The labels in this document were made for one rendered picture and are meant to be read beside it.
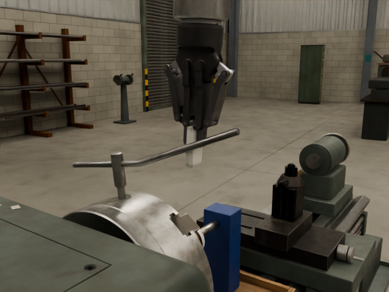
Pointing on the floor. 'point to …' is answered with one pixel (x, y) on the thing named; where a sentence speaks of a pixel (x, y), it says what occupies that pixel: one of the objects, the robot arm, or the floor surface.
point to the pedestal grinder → (124, 97)
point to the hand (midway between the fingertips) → (194, 145)
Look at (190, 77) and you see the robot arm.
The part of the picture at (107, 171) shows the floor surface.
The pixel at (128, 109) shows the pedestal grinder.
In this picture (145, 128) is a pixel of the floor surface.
